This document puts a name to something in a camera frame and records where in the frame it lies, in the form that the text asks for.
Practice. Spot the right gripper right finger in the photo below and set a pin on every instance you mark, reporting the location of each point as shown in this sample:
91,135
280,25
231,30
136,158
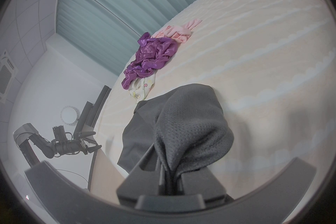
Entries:
203,183

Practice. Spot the black garment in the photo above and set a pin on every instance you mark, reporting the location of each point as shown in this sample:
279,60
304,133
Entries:
189,125

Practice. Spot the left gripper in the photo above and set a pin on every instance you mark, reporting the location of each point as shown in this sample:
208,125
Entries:
78,146

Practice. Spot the white printed garment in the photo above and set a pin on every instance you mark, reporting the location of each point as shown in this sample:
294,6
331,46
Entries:
140,89

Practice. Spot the pink garment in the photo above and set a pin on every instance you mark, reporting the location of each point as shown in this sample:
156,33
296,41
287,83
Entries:
178,32

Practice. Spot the round white lamp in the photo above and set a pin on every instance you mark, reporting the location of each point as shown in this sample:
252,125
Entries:
68,115

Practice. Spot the bed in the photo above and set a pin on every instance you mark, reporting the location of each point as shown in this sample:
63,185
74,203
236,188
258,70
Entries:
262,60

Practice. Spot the white ceiling air vent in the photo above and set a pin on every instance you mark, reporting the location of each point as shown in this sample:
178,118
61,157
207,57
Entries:
6,76

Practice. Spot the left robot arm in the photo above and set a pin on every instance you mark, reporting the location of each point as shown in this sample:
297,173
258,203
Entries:
39,143

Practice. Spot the purple garment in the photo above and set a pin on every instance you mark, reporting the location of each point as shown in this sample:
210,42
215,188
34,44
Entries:
152,57

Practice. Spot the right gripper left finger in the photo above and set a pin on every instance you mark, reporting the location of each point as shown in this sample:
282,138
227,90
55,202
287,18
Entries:
136,185

